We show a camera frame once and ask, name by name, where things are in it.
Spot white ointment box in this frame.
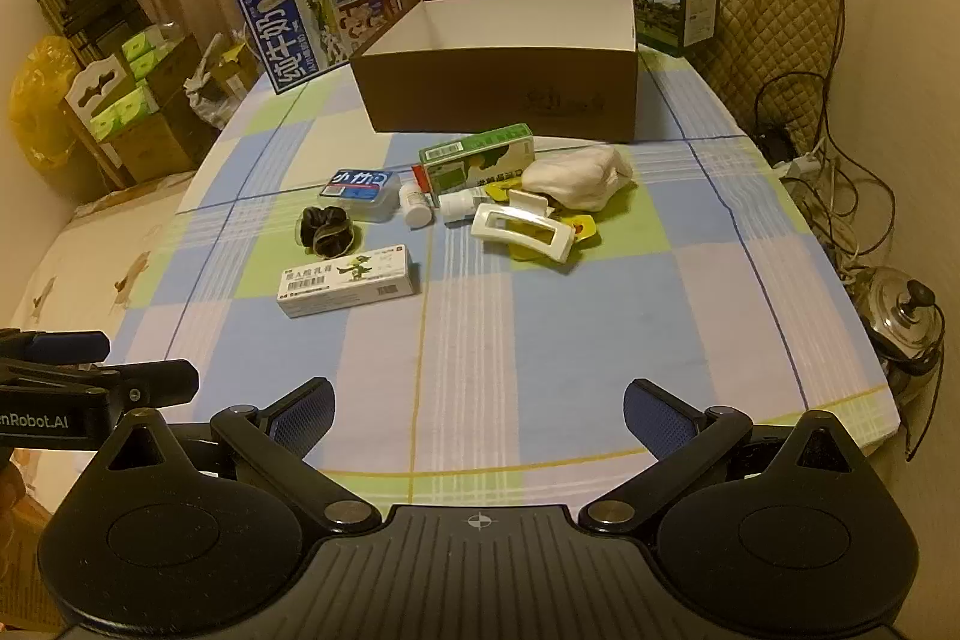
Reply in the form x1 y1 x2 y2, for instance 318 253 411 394
277 244 419 319

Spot white hair claw clip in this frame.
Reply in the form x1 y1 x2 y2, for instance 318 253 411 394
471 190 575 265

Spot large cardboard box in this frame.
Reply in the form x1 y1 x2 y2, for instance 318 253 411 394
64 51 200 185

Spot small open cardboard box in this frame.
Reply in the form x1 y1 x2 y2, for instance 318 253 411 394
208 42 261 95

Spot black scrunchie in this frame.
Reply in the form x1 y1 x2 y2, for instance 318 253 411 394
299 204 356 257

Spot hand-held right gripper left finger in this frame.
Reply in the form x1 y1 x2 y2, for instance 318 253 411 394
96 376 385 536

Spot brown cardboard box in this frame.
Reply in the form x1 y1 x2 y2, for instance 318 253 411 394
351 0 639 145

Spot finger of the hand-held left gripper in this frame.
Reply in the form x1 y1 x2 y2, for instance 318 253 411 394
75 360 200 408
0 329 111 363

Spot yellow snack packet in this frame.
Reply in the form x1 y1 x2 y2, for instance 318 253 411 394
480 175 601 260

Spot green tissue packs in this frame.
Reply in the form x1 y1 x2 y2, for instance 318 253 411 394
88 26 179 145

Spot yellow plastic bag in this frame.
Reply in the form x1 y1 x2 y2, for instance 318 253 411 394
9 35 82 170

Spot bundle of cables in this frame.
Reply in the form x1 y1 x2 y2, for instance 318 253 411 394
814 141 905 285

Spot dark blue milk carton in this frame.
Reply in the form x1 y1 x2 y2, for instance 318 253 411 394
235 0 403 97

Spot small items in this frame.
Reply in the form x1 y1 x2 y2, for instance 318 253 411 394
520 147 635 212

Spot steel kettle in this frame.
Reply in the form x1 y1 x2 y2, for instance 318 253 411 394
855 265 947 386

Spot green medicine box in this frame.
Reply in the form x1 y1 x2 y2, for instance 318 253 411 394
417 123 536 197

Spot crumpled white plastic bag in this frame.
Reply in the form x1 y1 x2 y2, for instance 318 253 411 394
182 32 248 130

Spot chair with quilted cover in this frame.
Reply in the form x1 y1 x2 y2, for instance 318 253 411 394
684 0 842 112

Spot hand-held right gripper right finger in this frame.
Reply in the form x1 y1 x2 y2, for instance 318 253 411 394
577 376 863 536

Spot cream printed blanket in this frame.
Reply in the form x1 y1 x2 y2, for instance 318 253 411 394
0 167 215 386

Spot black folding trolley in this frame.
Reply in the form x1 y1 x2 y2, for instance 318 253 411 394
31 0 155 86

